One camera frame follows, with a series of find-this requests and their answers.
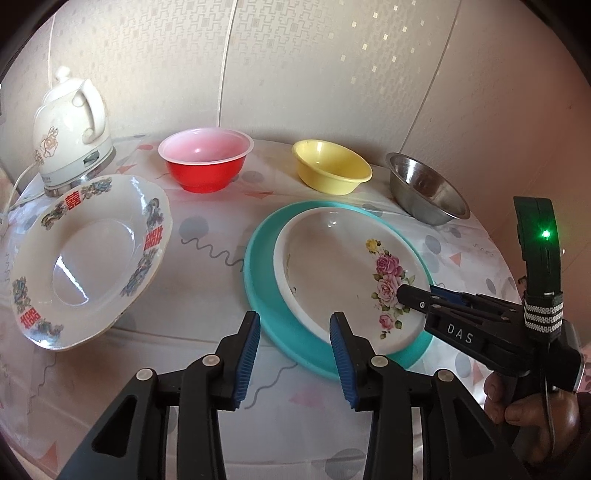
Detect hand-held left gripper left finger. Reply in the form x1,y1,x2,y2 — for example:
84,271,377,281
55,310,262,480

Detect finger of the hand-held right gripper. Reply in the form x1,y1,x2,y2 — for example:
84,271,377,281
397,284,444,324
429,286,527,315

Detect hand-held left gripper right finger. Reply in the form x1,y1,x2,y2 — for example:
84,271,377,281
328,311,527,480

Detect teal plastic plate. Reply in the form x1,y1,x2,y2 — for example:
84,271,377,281
244,200,435,381

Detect white floral plate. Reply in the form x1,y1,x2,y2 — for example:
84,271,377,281
273,207,431,356

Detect stainless steel bowl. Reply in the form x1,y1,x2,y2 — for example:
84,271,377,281
385,152,471,226

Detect yellow plastic bowl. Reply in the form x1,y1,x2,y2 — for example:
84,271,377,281
292,139,373,195

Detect white dragon print plate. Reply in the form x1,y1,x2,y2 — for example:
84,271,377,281
11,174,174,352

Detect person's right hand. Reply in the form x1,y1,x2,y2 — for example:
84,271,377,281
482,369,583,467

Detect white patterned tablecloth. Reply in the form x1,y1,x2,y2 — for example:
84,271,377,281
0,134,527,480

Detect red plastic bowl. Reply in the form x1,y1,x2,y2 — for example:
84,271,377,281
158,128,254,193

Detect silver kettle base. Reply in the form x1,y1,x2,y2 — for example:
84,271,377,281
44,152,116,199

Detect white ceramic electric kettle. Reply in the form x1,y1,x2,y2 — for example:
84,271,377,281
32,66,116,185

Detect white power cable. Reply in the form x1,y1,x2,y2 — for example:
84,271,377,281
0,159,44,237

